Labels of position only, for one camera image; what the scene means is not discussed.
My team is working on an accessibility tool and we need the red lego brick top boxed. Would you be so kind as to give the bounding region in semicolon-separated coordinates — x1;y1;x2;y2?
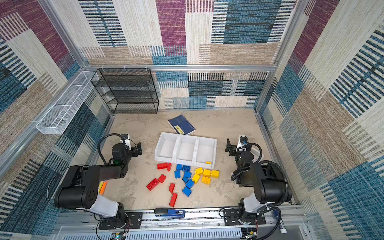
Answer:
157;163;169;170

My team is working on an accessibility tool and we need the yellow lego brick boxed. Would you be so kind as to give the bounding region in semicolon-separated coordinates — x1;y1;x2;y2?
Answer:
203;169;211;177
211;170;220;179
195;168;204;176

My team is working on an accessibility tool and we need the small red lego brick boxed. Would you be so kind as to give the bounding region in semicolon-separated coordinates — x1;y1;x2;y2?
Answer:
158;175;167;183

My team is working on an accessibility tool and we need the long red lego brick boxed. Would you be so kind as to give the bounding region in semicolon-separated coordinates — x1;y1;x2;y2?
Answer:
147;178;160;191

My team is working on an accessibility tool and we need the blue lego studded brick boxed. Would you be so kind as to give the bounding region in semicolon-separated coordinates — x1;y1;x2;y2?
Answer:
182;165;191;172

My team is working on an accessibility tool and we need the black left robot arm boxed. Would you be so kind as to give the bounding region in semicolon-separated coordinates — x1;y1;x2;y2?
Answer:
53;133;143;230

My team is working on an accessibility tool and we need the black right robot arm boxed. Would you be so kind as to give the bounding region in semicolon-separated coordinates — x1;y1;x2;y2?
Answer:
225;135;292;225

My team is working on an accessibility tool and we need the white three-compartment bin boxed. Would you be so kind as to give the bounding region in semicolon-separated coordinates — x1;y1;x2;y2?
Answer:
154;132;217;170

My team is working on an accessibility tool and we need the yellow lego open underside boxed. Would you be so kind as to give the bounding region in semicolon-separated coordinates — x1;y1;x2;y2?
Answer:
201;176;211;185

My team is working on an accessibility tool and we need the blue lego brick left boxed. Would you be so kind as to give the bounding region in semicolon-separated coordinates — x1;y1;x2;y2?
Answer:
175;170;181;179

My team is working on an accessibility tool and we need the yellow lego brick slanted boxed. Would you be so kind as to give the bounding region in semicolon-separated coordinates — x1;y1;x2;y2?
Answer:
192;174;201;184

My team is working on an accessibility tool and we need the blue notebook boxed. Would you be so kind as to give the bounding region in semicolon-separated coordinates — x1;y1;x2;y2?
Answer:
168;115;196;135

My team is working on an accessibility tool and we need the blue lego brick centre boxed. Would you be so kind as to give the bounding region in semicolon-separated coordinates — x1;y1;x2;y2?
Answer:
184;172;192;179

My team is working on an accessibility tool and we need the blue lego brick lower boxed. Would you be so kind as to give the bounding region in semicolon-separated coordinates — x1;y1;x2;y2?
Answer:
186;180;195;190

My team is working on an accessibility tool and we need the red stepped lego brick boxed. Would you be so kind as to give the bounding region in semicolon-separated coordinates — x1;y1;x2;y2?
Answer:
169;193;178;208

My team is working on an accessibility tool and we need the blue lego brick bottom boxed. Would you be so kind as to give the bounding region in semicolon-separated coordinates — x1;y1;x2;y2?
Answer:
182;187;192;197

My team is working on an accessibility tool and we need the black wire shelf rack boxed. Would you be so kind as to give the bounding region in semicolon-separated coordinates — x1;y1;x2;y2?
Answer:
91;68;159;114

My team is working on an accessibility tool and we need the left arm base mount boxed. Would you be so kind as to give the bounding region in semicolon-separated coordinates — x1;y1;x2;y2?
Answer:
98;212;143;230

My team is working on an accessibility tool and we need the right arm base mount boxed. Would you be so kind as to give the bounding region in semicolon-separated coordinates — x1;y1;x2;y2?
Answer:
220;208;266;226

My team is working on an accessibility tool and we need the white wire mesh basket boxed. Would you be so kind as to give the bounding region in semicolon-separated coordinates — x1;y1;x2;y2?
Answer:
36;71;95;135

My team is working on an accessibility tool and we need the aluminium rail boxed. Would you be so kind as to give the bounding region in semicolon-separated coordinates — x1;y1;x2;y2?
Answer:
52;205;311;234

